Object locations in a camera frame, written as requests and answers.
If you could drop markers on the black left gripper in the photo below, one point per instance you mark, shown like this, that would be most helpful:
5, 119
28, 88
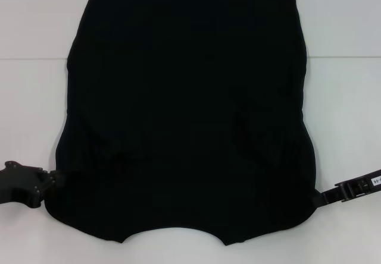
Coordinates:
21, 183

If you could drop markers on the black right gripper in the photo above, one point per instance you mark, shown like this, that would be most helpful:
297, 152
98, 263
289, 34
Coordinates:
360, 185

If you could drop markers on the black t-shirt with white print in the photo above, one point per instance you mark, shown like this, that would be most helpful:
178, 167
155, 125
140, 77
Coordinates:
184, 82

